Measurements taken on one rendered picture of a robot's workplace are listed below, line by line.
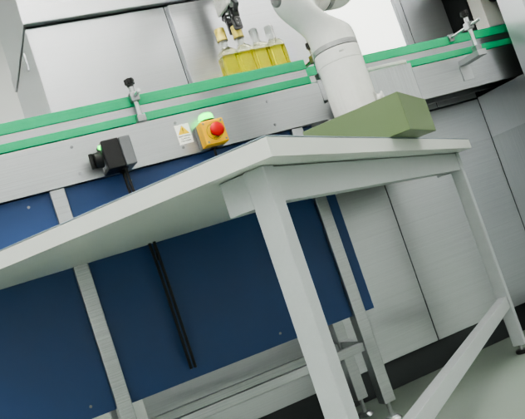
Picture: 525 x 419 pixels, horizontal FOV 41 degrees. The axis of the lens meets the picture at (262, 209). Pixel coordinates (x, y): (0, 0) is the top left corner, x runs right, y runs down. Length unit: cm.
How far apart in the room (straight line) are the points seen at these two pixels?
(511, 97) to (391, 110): 123
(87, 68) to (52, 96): 15
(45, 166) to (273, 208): 96
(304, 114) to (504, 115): 98
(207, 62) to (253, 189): 136
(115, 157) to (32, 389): 62
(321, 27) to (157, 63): 77
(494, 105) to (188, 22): 123
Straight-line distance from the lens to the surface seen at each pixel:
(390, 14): 287
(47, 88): 235
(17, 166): 195
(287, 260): 112
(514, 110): 287
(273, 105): 217
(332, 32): 185
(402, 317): 260
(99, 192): 198
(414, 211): 268
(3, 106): 543
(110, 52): 242
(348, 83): 181
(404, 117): 167
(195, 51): 246
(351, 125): 171
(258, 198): 113
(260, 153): 108
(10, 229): 194
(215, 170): 112
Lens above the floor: 57
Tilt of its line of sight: 4 degrees up
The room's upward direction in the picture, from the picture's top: 19 degrees counter-clockwise
